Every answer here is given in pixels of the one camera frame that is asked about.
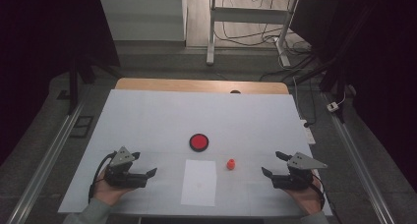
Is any person's left hand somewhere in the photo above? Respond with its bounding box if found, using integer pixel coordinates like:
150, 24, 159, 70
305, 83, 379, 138
92, 169, 133, 207

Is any dark curtain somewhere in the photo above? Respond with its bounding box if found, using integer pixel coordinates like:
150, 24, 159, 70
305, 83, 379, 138
0, 0, 121, 168
289, 0, 417, 194

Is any white desk frame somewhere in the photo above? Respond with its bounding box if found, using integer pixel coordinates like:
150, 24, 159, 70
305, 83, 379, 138
206, 0, 300, 68

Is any round red ink pad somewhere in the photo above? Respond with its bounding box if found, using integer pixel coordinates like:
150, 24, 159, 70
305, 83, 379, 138
189, 133, 210, 153

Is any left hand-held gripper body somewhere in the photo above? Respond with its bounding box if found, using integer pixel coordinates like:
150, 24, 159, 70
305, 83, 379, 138
103, 146, 149, 190

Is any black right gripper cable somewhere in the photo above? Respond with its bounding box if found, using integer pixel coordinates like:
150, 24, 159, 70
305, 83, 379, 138
312, 171, 327, 209

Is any white paper sheet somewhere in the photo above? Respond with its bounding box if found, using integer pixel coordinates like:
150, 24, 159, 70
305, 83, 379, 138
180, 158, 218, 207

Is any white wall panel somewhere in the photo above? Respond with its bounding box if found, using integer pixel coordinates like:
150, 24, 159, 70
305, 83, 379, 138
97, 0, 188, 42

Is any tangle of black floor cables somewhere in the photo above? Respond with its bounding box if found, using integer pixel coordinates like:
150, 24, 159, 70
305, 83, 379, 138
213, 0, 313, 55

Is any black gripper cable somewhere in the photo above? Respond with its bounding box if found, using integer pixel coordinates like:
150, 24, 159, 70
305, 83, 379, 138
88, 150, 118, 204
312, 171, 327, 209

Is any large white table cover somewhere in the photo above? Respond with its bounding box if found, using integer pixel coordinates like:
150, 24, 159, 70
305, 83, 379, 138
57, 88, 333, 218

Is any metal floor rail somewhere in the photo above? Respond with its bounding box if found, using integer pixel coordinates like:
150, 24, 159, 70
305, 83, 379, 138
6, 100, 87, 224
322, 91, 397, 224

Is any wooden table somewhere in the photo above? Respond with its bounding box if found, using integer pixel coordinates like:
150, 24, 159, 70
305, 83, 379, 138
114, 78, 290, 95

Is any black floor plate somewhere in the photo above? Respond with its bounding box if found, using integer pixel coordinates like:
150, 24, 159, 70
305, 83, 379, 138
70, 115, 94, 140

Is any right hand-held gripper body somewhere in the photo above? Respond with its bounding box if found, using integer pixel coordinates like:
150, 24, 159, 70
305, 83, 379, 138
270, 151, 328, 191

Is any person's right hand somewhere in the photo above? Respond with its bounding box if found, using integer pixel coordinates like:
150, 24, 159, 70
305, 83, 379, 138
283, 174, 325, 217

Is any white power strip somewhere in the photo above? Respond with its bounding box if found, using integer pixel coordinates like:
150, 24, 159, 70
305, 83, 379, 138
299, 119, 317, 145

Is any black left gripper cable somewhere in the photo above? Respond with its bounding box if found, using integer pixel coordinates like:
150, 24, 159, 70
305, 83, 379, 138
88, 150, 118, 204

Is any black metal stand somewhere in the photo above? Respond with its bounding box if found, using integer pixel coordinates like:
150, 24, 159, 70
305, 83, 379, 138
288, 7, 353, 124
66, 51, 123, 116

